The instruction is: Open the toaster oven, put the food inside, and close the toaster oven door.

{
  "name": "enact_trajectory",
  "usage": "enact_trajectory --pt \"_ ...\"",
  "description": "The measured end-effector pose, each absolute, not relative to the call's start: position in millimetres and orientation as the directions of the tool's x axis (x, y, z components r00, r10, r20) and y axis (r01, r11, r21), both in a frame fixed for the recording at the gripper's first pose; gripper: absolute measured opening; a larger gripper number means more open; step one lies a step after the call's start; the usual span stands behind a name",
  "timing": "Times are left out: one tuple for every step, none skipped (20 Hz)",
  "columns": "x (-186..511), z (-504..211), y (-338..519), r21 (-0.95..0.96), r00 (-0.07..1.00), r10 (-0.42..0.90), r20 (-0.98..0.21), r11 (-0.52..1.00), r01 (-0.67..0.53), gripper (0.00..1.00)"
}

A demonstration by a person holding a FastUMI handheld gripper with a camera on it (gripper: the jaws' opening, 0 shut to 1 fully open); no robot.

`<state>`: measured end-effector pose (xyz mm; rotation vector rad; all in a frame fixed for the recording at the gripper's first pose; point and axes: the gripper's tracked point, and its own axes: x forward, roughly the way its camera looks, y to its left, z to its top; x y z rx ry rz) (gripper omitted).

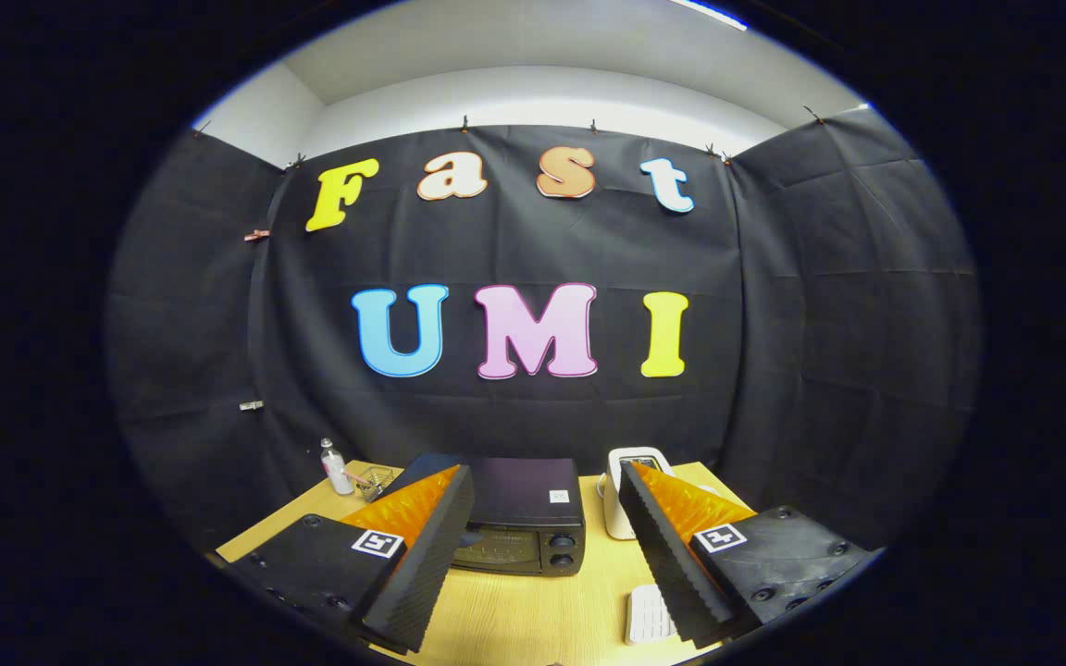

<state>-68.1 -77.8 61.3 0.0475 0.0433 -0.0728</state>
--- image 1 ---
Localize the white rectangular dish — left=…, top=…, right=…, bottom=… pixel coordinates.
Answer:
left=625, top=583, right=680, bottom=647

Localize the black toaster oven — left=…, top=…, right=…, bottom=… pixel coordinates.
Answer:
left=394, top=453, right=588, bottom=578

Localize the white countertop appliance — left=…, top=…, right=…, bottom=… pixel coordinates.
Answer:
left=599, top=447, right=678, bottom=541

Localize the small wire basket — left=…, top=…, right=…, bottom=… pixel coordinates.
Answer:
left=348, top=465, right=396, bottom=503

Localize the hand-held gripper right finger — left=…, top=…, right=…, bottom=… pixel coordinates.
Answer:
left=618, top=462, right=873, bottom=649

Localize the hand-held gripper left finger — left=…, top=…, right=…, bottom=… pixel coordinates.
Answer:
left=221, top=464, right=477, bottom=654

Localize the clear plastic bottle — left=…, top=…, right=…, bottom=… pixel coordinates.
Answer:
left=320, top=438, right=355, bottom=497

